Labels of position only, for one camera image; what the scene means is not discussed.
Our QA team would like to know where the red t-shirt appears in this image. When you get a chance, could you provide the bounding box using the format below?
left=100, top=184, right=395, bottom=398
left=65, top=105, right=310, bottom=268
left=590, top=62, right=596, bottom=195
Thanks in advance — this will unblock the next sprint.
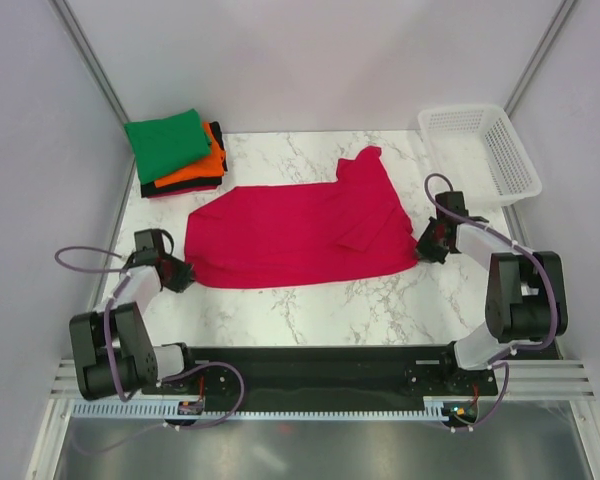
left=184, top=146, right=418, bottom=289

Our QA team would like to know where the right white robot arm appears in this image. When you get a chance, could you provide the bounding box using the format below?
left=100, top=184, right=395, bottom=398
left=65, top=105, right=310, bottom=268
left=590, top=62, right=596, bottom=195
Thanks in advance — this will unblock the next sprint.
left=416, top=216, right=568, bottom=394

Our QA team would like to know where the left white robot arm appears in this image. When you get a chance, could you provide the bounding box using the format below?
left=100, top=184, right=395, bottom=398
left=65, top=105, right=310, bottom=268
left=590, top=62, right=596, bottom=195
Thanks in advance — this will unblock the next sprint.
left=69, top=252, right=200, bottom=402

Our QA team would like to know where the folded black t-shirt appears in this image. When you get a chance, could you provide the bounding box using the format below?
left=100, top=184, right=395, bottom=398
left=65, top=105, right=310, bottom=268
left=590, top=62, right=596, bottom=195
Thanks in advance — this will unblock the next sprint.
left=139, top=120, right=229, bottom=200

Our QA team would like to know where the white plastic basket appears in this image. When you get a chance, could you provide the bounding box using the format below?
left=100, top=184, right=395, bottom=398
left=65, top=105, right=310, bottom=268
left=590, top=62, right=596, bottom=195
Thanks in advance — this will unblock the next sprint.
left=417, top=104, right=542, bottom=208

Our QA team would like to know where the folded orange t-shirt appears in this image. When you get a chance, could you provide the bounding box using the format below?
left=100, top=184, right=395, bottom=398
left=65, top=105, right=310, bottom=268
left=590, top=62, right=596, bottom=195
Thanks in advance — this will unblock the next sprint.
left=154, top=121, right=227, bottom=188

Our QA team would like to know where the folded green t-shirt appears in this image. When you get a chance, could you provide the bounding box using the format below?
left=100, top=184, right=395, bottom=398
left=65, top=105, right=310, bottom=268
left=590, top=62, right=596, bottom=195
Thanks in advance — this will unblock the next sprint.
left=124, top=109, right=211, bottom=184

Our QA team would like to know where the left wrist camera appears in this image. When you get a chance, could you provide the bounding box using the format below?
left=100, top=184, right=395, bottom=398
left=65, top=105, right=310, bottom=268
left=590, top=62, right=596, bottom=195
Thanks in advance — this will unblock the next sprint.
left=130, top=228, right=174, bottom=265

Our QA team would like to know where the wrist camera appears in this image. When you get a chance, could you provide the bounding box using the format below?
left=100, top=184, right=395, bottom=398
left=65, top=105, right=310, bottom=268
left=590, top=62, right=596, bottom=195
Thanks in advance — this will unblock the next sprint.
left=130, top=228, right=174, bottom=265
left=434, top=191, right=468, bottom=217

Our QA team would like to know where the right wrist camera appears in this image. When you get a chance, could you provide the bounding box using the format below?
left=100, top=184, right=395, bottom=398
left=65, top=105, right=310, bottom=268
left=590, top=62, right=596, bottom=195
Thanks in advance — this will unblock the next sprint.
left=434, top=191, right=468, bottom=217

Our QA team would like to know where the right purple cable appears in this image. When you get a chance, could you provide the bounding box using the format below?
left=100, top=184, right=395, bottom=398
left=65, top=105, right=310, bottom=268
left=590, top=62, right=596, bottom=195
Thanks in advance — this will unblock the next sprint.
left=424, top=173, right=561, bottom=434

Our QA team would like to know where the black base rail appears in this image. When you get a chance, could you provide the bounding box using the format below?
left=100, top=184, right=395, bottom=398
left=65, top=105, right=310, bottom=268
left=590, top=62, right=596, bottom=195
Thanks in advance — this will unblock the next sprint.
left=158, top=346, right=497, bottom=415

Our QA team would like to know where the white slotted cable duct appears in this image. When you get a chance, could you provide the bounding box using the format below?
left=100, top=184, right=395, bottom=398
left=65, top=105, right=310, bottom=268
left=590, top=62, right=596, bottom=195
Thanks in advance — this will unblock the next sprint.
left=71, top=399, right=475, bottom=421

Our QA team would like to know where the left aluminium frame post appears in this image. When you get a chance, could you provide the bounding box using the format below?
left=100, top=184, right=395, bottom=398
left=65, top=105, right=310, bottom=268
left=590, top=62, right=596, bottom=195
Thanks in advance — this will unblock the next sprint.
left=49, top=0, right=129, bottom=125

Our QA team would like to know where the aluminium frame post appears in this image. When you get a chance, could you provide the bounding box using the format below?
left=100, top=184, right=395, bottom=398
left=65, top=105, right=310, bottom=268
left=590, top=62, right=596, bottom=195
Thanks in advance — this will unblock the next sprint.
left=503, top=0, right=580, bottom=117
left=49, top=0, right=129, bottom=125

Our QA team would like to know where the right aluminium frame post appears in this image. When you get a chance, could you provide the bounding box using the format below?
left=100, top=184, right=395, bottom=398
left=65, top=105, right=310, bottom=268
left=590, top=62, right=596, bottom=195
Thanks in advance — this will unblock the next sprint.
left=503, top=0, right=580, bottom=117

